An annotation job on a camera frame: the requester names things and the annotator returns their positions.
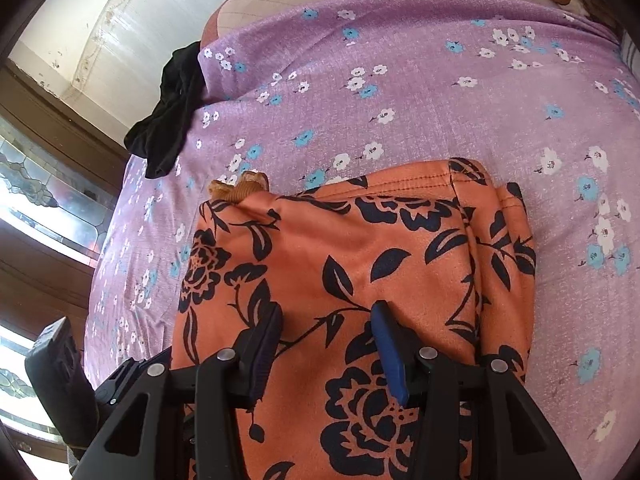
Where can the orange black floral garment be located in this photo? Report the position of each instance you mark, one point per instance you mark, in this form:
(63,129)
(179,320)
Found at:
(448,250)

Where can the black crumpled garment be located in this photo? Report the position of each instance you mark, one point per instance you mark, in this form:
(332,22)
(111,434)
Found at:
(160,137)

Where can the stained glass wooden door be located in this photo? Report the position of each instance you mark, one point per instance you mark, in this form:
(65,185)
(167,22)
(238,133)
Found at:
(60,178)

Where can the striped grey pillow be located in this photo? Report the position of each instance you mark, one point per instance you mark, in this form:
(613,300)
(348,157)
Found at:
(630,54)

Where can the black camera box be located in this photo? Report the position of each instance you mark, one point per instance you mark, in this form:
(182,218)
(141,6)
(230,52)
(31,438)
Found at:
(53,366)

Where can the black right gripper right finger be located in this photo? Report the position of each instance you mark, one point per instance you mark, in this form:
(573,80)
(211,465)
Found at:
(510,437)

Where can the purple floral bedsheet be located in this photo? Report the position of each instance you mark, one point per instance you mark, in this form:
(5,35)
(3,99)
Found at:
(341,88)

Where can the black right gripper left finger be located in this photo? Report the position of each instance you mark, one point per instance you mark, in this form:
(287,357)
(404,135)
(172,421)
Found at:
(173,423)

